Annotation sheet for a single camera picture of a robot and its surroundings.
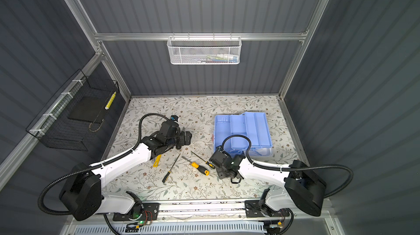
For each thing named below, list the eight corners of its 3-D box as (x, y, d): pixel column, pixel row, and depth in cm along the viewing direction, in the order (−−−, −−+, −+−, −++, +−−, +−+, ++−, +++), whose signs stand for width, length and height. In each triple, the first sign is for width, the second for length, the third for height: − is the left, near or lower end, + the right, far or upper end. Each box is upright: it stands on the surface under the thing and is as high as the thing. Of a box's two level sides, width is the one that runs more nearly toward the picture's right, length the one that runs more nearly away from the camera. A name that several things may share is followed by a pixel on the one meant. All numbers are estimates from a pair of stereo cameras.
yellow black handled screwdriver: (181, 159, 92) (181, 157, 90) (184, 156, 93) (183, 153, 91) (207, 177, 86) (207, 175, 83) (210, 173, 87) (210, 171, 85)
